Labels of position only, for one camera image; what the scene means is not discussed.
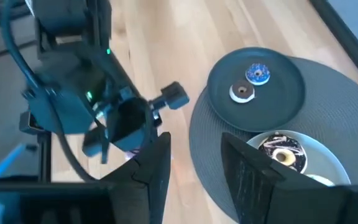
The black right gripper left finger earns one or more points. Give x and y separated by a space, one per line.
149 177

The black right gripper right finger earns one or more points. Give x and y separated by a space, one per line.
259 196

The large chocolate donut white drizzle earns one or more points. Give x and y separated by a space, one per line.
294 146

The round dark grey placemat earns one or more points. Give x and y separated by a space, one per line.
337 102

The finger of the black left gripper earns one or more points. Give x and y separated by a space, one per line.
174 95
96 143

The small chocolate donut white base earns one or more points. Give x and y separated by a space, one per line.
249 88

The small dark-blue sprinkled donut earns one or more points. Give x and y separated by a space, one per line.
265 77

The light grey round plate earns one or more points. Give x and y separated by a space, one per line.
322 155

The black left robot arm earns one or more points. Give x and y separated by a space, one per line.
61 112

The dark round plate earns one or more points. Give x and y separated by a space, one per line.
275 105

